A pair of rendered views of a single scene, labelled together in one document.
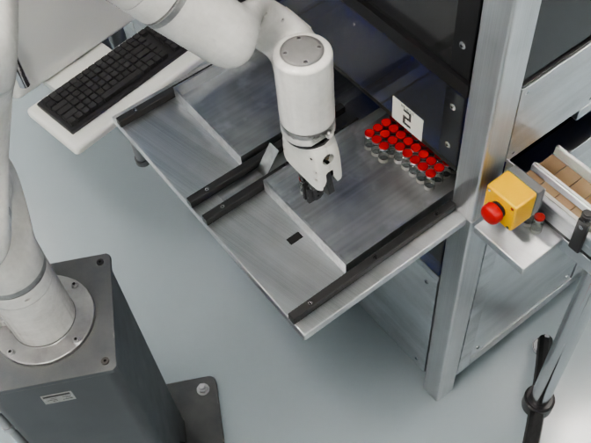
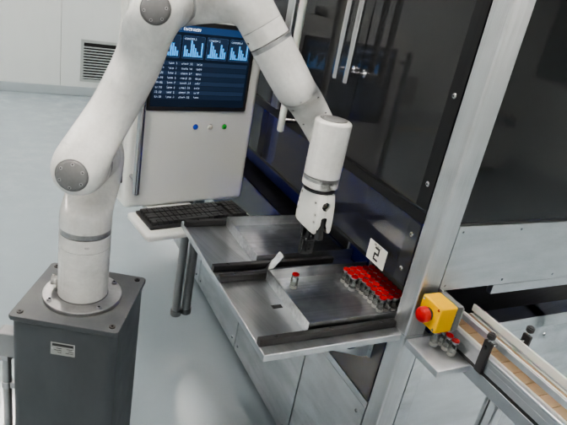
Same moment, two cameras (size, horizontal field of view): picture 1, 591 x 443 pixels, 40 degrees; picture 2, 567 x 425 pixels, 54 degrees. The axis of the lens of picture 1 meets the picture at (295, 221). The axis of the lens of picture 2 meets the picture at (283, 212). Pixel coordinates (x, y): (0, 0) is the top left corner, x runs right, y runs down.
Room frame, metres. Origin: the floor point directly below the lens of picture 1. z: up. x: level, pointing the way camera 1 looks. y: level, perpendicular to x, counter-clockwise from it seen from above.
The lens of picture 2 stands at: (-0.38, -0.02, 1.70)
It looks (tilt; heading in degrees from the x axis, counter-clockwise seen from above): 23 degrees down; 2
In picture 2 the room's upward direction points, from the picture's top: 11 degrees clockwise
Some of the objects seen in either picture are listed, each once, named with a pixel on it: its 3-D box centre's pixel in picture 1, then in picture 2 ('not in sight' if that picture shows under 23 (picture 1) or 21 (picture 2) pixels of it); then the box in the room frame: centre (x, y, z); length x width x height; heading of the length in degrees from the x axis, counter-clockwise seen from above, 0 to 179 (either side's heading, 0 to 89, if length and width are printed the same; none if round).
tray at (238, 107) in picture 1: (270, 88); (288, 237); (1.28, 0.02, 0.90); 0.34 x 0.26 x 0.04; 122
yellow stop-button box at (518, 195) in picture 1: (512, 199); (439, 312); (0.84, -0.39, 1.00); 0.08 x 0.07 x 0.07; 122
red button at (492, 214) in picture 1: (493, 212); (424, 314); (0.82, -0.35, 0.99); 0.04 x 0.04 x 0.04; 32
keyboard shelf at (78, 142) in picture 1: (113, 72); (190, 216); (1.50, 0.40, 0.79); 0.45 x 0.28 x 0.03; 131
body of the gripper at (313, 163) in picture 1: (310, 148); (315, 205); (0.83, -0.04, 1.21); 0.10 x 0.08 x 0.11; 32
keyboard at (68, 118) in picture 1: (119, 70); (194, 213); (1.48, 0.38, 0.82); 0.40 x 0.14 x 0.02; 131
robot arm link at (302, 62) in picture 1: (303, 81); (327, 146); (0.84, -0.03, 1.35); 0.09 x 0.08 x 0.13; 6
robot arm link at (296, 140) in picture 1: (308, 122); (321, 180); (0.83, -0.04, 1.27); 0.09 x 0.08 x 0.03; 32
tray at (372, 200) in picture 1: (369, 181); (339, 293); (0.99, -0.16, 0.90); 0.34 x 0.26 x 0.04; 122
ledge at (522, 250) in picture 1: (523, 230); (441, 353); (0.85, -0.44, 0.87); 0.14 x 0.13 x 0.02; 122
